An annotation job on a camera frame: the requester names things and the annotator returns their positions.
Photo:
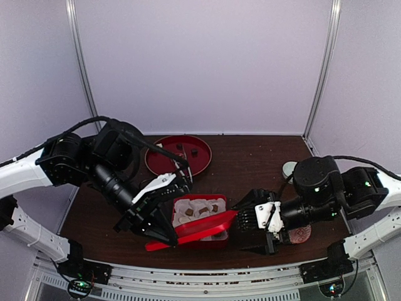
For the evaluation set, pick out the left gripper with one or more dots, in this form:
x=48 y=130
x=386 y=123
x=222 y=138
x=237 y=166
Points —
x=140 y=213

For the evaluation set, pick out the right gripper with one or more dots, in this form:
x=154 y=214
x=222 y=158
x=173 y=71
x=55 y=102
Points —
x=259 y=196

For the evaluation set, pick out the red chocolate box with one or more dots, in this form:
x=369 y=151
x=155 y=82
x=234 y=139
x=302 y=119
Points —
x=200 y=196

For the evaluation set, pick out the tan ridged chocolate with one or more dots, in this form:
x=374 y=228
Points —
x=189 y=212

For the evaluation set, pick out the red box lid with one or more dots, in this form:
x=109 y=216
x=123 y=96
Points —
x=210 y=233

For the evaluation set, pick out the tan square chocolate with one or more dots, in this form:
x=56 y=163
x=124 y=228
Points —
x=204 y=210

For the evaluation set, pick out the metal serving tongs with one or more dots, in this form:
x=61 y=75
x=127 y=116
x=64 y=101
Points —
x=182 y=167

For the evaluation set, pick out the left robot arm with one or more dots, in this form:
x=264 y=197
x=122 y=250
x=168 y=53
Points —
x=100 y=161

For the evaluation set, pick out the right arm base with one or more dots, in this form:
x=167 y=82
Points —
x=328 y=274

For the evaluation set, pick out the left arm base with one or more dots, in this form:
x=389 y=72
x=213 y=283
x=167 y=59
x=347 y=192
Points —
x=82 y=277

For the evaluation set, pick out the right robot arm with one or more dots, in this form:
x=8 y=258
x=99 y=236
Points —
x=325 y=186

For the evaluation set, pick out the white paper cups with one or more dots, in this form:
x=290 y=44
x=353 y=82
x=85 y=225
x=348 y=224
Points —
x=182 y=205

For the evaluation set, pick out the red patterned bowl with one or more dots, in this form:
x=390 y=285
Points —
x=299 y=235

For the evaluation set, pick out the grey green bowl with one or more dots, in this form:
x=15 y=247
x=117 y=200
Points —
x=288 y=168

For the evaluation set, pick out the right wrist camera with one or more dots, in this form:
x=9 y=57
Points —
x=268 y=217

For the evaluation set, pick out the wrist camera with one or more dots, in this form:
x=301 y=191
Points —
x=268 y=217
x=156 y=184

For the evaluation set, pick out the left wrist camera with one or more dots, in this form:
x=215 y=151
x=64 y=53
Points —
x=156 y=184

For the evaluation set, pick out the front aluminium rail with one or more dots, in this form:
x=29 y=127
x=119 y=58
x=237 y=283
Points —
x=282 y=282

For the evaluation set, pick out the left aluminium post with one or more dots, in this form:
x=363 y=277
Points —
x=82 y=70

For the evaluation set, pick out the aluminium post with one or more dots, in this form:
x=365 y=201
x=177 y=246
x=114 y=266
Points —
x=331 y=37
x=82 y=70

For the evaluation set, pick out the right aluminium post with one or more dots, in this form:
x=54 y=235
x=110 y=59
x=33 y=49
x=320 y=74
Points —
x=331 y=37

